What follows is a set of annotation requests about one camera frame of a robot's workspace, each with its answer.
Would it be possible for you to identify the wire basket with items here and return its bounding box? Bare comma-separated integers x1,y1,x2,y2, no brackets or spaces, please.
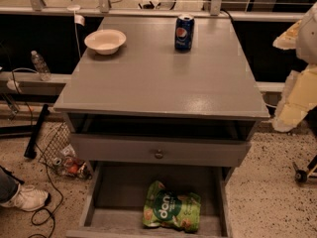
39,123,91,179

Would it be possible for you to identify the blue jeans leg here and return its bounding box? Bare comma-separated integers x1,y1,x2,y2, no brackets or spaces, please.
0,170,18,203

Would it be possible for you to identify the clear plastic water bottle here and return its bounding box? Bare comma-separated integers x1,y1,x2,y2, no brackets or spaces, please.
31,51,52,81

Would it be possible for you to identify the green rice chip bag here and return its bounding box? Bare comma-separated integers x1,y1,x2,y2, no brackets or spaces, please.
143,180,201,233

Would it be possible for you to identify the black floor cable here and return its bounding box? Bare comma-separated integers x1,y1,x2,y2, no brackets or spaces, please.
27,142,64,238

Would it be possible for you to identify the black bar on floor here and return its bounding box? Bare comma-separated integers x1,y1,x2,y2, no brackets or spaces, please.
24,104,50,159

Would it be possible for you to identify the white sneaker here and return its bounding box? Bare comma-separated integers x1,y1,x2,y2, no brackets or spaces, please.
0,184,51,212

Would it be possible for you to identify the white paper bowl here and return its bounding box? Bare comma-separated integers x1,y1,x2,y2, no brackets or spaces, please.
84,29,127,55

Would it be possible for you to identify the blue Pepsi can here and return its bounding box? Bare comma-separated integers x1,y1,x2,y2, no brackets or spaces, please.
174,14,195,52

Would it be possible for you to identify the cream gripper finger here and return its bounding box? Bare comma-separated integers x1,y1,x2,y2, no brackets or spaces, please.
272,20,301,50
272,64,317,132

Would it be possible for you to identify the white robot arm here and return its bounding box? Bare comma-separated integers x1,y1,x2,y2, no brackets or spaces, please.
272,3,317,132

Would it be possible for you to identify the open grey middle drawer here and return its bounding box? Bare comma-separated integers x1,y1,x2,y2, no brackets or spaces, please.
66,163,233,238

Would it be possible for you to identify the black wheeled stand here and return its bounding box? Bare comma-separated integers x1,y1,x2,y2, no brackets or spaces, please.
292,155,317,183

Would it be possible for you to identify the grey top drawer with knob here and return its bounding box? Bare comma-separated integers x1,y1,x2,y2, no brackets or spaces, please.
70,134,251,167

